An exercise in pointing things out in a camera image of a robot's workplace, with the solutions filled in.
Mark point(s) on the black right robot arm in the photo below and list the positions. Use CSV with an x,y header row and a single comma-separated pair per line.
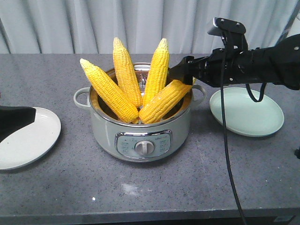
x,y
279,65

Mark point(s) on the green round plate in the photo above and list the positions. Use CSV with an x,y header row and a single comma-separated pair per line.
x,y
245,117

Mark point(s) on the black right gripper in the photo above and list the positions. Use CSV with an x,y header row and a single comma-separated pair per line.
x,y
214,70

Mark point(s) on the yellow corn cob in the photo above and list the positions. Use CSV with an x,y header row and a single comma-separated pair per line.
x,y
157,74
110,93
125,73
163,102

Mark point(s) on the grey pleated curtain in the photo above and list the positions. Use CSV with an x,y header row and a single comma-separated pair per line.
x,y
89,26

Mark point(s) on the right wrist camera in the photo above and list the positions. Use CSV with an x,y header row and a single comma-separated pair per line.
x,y
218,26

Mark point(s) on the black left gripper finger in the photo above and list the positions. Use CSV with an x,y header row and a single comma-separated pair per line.
x,y
13,118

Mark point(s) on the white round plate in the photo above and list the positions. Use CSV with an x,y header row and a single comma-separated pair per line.
x,y
31,142

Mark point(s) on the green electric cooking pot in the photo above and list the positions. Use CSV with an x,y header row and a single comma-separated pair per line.
x,y
139,142

